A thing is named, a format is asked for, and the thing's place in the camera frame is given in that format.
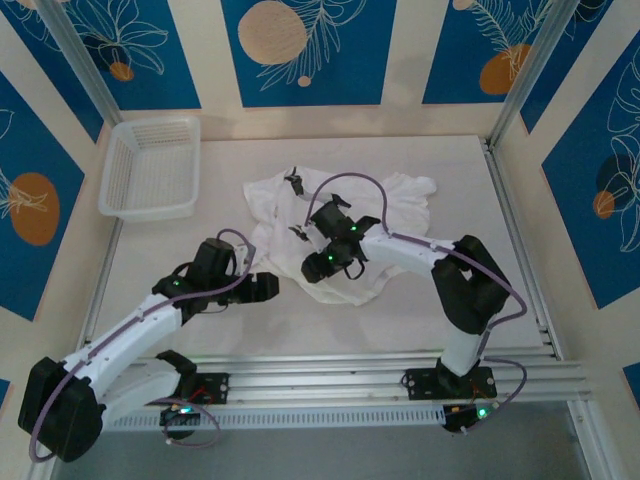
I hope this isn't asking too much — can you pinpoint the aluminium rail frame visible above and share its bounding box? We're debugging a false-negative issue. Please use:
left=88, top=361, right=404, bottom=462
left=42, top=352, right=594, bottom=414

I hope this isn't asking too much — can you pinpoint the aluminium corner post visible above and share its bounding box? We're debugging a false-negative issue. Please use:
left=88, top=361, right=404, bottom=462
left=488, top=0, right=574, bottom=151
left=37, top=0, right=125, bottom=129

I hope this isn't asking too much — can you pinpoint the white t-shirt with robot print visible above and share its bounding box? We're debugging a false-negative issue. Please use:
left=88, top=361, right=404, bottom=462
left=243, top=166, right=439, bottom=307

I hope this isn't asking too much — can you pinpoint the black right controller board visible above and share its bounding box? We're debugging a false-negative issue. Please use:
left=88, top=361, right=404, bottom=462
left=442, top=402, right=496, bottom=435

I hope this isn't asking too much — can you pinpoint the black controller board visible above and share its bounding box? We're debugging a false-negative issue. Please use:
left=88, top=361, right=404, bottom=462
left=442, top=402, right=496, bottom=435
left=159, top=402, right=204, bottom=441

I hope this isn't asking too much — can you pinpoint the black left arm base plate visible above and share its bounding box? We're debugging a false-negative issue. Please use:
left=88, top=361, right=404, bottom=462
left=138, top=372, right=231, bottom=406

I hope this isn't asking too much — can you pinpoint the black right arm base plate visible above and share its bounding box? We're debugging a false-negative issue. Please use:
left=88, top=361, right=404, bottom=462
left=402, top=367, right=496, bottom=401

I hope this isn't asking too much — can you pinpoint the black left controller board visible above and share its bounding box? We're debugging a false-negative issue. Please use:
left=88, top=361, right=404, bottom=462
left=159, top=402, right=204, bottom=441

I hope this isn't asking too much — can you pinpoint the white plastic mesh basket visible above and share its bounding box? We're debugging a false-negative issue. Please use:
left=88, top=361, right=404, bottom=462
left=98, top=115, right=202, bottom=221

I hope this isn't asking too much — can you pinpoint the grey slotted cable duct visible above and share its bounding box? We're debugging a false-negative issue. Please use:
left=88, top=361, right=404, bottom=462
left=62, top=404, right=449, bottom=434

